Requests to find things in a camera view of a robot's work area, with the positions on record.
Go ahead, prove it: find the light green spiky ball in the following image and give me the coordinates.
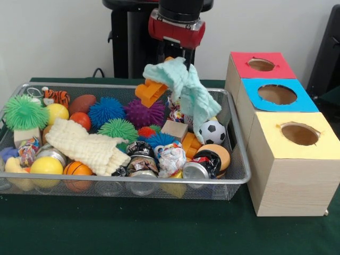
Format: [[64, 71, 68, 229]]
[[98, 118, 139, 145]]

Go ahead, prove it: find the black upright panel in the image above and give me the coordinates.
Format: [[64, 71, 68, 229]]
[[308, 4, 340, 99]]

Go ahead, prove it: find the black drink can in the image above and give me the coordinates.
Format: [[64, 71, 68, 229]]
[[182, 150, 222, 180]]

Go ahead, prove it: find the blue spiky ball with eyes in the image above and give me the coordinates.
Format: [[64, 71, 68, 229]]
[[146, 132, 179, 150]]

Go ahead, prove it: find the orange toy brick with studs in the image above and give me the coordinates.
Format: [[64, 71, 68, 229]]
[[134, 56, 174, 108]]

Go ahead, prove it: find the yellow smiley ball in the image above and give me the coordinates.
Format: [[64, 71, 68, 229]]
[[30, 156, 64, 190]]

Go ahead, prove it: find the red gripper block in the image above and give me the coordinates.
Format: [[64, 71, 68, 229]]
[[148, 10, 206, 71]]

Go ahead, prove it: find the purple spiky toy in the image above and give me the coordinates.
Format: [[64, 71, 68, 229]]
[[124, 99, 166, 129]]

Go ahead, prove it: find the cream yellow knitted cloth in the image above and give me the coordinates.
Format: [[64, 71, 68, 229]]
[[45, 118, 132, 176]]

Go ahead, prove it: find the plain blue spiky ball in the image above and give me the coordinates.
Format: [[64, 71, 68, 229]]
[[88, 97, 126, 128]]

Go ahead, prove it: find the plain red ball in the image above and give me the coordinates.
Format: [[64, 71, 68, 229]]
[[70, 112, 92, 132]]

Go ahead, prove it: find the large green spiky ball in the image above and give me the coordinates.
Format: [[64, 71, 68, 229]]
[[3, 96, 49, 132]]

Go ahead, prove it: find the shallow clear mesh bin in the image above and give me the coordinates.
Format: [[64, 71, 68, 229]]
[[0, 82, 252, 200]]

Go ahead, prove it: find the striped orange tiger toy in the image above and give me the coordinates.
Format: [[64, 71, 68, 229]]
[[42, 88, 70, 106]]

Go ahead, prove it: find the dark green table cloth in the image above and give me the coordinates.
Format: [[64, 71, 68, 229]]
[[0, 77, 340, 255]]

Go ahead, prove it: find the small soccer ball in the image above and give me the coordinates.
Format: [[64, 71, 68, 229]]
[[199, 120, 226, 146]]

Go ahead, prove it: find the plain wooden cube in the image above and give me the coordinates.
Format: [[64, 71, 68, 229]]
[[14, 127, 43, 149], [161, 120, 189, 142]]

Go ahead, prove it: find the small brown football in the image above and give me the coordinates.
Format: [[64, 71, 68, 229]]
[[68, 94, 97, 115]]

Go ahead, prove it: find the crushed shiny silver can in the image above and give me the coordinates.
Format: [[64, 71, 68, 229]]
[[36, 142, 68, 168]]

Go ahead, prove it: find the pale blue waffle cloth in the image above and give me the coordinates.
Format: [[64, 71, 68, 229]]
[[143, 57, 222, 145]]

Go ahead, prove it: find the small orange basketball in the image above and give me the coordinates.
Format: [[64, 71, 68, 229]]
[[63, 160, 94, 192]]

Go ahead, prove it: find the wooden box with three holes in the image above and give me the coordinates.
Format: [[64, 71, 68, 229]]
[[225, 52, 340, 217]]

